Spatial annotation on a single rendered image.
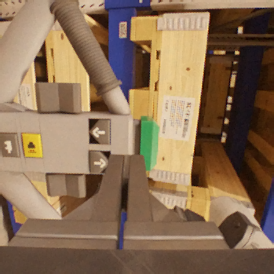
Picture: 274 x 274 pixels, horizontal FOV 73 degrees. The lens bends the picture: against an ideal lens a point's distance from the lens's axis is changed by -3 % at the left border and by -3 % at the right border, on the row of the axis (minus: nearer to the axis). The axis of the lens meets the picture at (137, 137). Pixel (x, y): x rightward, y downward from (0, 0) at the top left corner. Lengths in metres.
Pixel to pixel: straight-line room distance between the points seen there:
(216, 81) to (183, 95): 1.29
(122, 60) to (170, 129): 0.43
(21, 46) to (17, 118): 0.10
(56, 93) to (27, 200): 0.19
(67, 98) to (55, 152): 0.08
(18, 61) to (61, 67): 0.81
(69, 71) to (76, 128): 0.83
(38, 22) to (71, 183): 0.23
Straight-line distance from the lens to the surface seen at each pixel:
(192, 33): 0.95
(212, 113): 2.22
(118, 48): 1.06
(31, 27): 0.31
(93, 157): 0.29
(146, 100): 0.95
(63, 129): 0.29
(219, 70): 2.20
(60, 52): 1.13
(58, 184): 0.33
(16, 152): 0.33
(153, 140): 0.28
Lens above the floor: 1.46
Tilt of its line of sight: 14 degrees down
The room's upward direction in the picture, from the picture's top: 96 degrees clockwise
